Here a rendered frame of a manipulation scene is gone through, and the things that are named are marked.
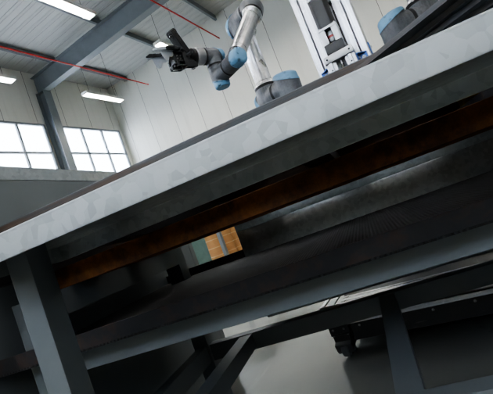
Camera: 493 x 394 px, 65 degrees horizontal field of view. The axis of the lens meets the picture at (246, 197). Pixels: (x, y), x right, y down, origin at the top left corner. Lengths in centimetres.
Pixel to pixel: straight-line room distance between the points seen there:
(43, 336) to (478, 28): 63
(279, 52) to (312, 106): 1179
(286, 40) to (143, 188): 1180
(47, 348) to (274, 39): 1190
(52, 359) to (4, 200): 64
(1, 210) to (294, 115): 97
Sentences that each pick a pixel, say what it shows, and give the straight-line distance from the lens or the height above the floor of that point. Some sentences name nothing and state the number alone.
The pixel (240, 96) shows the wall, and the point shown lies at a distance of 1240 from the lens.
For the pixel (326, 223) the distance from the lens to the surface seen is 145.
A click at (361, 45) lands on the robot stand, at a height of 125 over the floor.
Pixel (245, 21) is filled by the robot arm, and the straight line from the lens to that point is 189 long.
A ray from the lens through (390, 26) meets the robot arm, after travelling 177.
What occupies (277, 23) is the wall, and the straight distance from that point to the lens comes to 1239.
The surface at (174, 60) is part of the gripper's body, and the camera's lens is 173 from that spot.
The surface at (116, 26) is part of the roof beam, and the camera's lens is 1148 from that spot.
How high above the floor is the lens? 66
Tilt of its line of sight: 4 degrees up
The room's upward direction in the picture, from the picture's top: 21 degrees counter-clockwise
